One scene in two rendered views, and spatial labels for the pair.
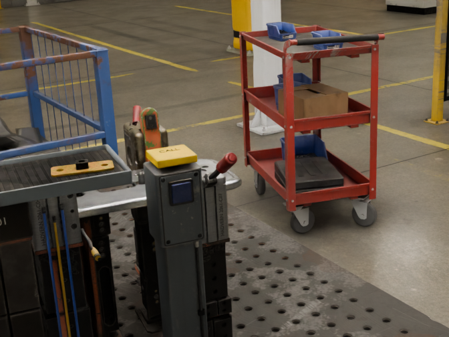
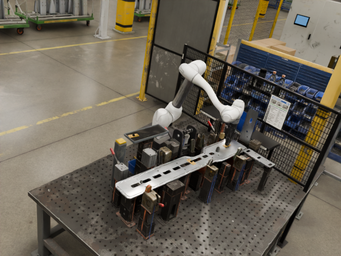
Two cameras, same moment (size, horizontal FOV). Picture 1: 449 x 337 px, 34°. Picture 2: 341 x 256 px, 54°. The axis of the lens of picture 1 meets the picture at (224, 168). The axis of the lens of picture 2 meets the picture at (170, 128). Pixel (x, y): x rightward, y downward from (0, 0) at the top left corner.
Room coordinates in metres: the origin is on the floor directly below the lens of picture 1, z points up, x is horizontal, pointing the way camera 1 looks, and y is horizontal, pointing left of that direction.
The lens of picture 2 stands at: (3.09, -0.59, 2.52)
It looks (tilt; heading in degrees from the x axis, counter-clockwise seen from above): 28 degrees down; 153
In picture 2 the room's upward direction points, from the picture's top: 11 degrees clockwise
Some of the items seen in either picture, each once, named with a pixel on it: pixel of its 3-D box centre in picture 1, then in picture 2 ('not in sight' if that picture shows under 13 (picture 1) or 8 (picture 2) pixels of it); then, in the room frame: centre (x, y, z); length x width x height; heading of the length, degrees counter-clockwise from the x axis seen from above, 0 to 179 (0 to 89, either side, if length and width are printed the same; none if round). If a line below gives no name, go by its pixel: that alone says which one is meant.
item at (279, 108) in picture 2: not in sight; (276, 112); (0.87, 1.64, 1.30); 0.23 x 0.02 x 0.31; 21
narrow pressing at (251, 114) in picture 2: not in sight; (248, 126); (0.89, 1.34, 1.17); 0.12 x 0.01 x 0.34; 21
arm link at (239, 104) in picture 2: not in sight; (237, 108); (0.98, 1.08, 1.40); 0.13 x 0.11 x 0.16; 126
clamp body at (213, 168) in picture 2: not in sight; (208, 183); (1.28, 0.77, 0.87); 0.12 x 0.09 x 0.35; 21
